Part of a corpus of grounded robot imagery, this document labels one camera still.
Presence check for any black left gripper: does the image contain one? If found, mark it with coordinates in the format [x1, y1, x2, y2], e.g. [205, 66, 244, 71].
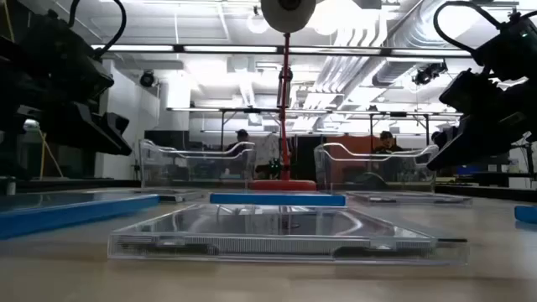
[18, 14, 133, 157]

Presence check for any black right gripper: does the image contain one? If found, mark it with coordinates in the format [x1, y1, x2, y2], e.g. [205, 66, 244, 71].
[426, 68, 524, 172]

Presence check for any blue plastic disc case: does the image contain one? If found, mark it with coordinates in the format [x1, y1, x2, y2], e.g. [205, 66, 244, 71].
[209, 192, 347, 208]
[0, 192, 161, 241]
[514, 205, 537, 225]

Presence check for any clear jewel case grey insert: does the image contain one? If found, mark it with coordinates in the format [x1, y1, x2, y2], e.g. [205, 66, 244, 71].
[107, 203, 469, 268]

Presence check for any black ceiling spotlight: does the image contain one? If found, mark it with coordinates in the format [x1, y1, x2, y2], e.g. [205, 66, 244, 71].
[412, 60, 449, 86]

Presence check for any person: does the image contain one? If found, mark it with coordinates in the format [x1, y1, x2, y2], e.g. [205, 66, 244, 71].
[372, 130, 404, 177]
[226, 128, 253, 177]

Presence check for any clear plastic bin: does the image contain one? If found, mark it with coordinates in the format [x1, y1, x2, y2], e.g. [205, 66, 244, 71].
[138, 138, 257, 190]
[313, 141, 440, 192]

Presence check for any orange partition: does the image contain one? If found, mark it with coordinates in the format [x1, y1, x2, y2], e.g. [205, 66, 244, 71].
[326, 134, 381, 181]

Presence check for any long ceiling light bar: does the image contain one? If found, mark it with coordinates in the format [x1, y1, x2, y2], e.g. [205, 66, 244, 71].
[90, 43, 473, 58]

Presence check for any round white ceiling lamp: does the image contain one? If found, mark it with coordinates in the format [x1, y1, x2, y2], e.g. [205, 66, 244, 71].
[246, 6, 270, 34]

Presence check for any red desk lamp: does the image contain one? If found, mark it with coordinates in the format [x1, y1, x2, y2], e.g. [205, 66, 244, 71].
[248, 0, 318, 192]

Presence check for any black wall screen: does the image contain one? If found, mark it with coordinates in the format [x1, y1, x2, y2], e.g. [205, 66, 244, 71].
[143, 129, 190, 159]

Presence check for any yellow hanging cable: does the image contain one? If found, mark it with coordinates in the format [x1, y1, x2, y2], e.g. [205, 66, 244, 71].
[38, 128, 65, 179]

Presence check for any silver ventilation duct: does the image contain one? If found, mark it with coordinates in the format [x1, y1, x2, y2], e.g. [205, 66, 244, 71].
[371, 8, 475, 87]

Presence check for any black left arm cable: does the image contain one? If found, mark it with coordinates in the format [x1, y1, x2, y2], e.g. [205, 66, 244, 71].
[68, 0, 128, 60]

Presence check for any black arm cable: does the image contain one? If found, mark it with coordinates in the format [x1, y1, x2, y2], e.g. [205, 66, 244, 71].
[68, 0, 128, 60]
[432, 0, 511, 56]

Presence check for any small white post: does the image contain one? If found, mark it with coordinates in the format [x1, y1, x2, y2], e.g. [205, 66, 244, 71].
[0, 175, 17, 196]

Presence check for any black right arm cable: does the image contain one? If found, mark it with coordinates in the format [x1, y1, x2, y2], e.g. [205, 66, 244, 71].
[432, 0, 511, 56]

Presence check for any black background workstation frame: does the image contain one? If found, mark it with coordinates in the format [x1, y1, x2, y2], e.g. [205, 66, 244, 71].
[167, 107, 462, 152]

